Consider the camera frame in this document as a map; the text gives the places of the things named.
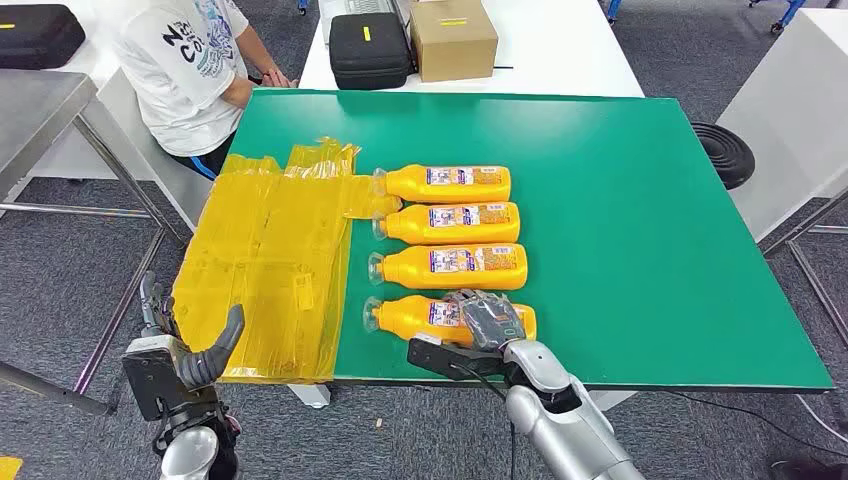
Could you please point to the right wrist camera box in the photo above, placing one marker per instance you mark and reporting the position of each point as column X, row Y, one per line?
column 450, row 358

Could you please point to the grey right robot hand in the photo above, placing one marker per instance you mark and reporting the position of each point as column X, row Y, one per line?
column 490, row 321

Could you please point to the white bench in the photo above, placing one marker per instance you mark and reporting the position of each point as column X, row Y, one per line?
column 132, row 132

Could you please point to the steel table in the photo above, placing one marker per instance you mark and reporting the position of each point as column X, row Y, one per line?
column 33, row 112

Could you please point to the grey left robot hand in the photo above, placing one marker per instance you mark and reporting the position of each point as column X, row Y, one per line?
column 205, row 364

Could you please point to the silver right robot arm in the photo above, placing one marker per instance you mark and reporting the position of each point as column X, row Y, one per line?
column 563, row 424

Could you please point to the black floor object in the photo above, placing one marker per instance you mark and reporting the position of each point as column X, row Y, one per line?
column 808, row 469

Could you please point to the orange detergent bottle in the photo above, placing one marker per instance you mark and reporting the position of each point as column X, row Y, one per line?
column 411, row 225
column 411, row 184
column 411, row 268
column 404, row 318

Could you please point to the green table board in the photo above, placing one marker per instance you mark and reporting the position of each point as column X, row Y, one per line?
column 596, row 232

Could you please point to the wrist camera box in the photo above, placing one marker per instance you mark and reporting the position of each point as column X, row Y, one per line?
column 149, row 378
column 450, row 358

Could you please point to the blue frame leg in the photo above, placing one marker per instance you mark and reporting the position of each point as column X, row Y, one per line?
column 303, row 5
column 613, row 8

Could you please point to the brown cardboard box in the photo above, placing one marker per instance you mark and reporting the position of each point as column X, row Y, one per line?
column 454, row 43

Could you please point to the black carrying case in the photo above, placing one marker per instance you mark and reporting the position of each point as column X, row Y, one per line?
column 36, row 36
column 368, row 56

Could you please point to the white table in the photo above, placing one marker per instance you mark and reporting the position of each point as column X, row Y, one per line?
column 563, row 53
column 788, row 112

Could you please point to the white table foot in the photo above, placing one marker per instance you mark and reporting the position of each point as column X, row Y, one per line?
column 609, row 399
column 310, row 396

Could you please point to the yellow plastic sheet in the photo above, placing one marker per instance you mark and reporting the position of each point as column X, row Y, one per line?
column 265, row 265

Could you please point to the blue wheeled frame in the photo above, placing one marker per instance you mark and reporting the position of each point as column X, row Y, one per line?
column 785, row 12

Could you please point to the person's left forearm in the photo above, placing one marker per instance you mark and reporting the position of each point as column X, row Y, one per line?
column 255, row 50

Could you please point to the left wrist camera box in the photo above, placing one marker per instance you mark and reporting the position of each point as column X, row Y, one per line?
column 149, row 378

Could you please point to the person's left hand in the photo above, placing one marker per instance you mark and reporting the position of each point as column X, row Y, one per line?
column 276, row 78

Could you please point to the person's right forearm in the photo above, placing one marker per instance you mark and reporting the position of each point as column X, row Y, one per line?
column 237, row 93

